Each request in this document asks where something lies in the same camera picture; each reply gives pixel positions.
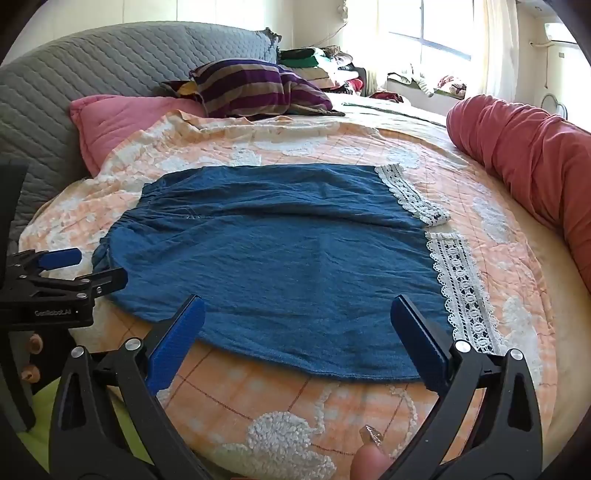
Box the window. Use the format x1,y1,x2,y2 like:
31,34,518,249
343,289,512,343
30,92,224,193
379,0,499,61

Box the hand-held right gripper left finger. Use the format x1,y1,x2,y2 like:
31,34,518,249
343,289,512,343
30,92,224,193
48,294,211,480

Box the person's lime green clothing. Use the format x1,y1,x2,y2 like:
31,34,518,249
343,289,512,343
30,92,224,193
14,381,153,480

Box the pile of clothes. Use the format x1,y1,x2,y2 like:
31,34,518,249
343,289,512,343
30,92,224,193
277,45,407,104

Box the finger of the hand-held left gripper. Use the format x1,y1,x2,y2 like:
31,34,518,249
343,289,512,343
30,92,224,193
14,248,83,278
28,268,129,301

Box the person's left hand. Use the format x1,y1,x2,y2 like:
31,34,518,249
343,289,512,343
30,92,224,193
21,333,44,384

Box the red rolled blanket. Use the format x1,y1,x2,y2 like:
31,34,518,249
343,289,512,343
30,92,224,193
445,95,591,291

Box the clothes on windowsill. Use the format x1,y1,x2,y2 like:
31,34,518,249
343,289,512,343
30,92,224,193
387,69,467,100

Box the grey quilted headboard cover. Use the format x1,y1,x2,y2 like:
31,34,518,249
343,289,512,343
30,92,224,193
0,21,282,232

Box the white curtain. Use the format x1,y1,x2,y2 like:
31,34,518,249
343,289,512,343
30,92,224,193
480,0,525,97

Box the pink pillow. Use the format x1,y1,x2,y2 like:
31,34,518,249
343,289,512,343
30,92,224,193
69,95,208,176

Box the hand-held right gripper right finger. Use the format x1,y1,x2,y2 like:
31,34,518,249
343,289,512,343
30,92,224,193
390,294,544,480

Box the white air conditioner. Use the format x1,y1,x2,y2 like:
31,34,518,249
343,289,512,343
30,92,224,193
531,9,579,47

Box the blue pants with lace trim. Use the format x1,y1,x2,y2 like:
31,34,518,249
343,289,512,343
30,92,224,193
91,162,509,384

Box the purple striped pillow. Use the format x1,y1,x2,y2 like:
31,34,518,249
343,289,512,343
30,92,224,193
161,58,347,118

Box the orange floral quilted bedspread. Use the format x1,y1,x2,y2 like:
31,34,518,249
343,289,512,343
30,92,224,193
18,108,568,480

